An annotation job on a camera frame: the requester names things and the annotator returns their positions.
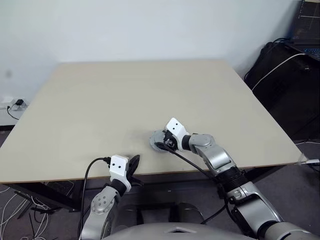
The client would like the large black bag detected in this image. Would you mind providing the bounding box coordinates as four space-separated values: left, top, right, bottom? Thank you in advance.
244 40 320 141

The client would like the black laptop computer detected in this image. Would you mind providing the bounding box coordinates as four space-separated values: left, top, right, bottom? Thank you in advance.
289 0 320 61

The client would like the black adapter cord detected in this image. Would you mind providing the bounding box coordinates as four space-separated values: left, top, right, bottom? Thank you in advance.
6 104 21 121

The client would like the grey robot torso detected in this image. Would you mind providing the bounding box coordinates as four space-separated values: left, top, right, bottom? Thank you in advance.
99 221 253 240

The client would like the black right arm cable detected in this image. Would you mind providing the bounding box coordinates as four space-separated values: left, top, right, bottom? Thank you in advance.
163 134 232 225

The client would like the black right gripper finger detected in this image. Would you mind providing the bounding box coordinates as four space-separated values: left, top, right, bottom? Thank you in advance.
154 141 170 151

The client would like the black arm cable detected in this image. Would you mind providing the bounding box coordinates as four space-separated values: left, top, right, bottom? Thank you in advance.
163 134 232 225
79 156 112 227

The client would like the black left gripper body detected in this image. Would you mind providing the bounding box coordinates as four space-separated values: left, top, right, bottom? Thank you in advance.
125 156 137 186

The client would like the white cable over bag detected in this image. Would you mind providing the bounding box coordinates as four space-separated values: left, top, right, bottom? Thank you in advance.
250 52 307 92

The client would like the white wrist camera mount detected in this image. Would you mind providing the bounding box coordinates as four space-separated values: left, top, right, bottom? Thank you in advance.
165 117 188 151
108 154 132 193

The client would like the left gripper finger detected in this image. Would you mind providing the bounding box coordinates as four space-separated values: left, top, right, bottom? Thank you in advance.
127 154 141 177
131 176 145 187

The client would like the white wall power strip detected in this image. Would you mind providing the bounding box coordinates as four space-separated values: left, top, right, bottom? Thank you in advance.
0 97 30 111

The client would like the white tape at table corner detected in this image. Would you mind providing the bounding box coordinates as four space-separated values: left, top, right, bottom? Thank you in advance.
298 153 320 166

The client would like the dark rounded robot leg shape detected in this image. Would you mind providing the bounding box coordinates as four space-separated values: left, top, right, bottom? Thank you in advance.
116 203 141 227
171 201 205 225

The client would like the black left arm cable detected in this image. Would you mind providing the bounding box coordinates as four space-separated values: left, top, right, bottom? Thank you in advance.
79 156 112 227

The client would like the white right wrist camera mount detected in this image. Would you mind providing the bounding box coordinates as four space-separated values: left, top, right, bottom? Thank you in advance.
165 117 188 151

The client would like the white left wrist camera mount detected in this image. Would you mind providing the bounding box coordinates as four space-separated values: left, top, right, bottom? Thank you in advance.
108 154 132 193

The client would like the white floor cable bundle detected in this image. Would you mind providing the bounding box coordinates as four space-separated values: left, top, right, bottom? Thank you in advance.
0 186 51 240

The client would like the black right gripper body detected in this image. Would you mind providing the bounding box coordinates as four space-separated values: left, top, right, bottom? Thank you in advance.
163 131 181 152

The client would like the motor housing with copper windings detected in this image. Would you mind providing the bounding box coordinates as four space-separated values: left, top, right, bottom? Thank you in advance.
149 130 170 153

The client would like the black metal table frame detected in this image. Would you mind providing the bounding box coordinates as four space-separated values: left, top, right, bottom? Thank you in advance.
3 163 301 214

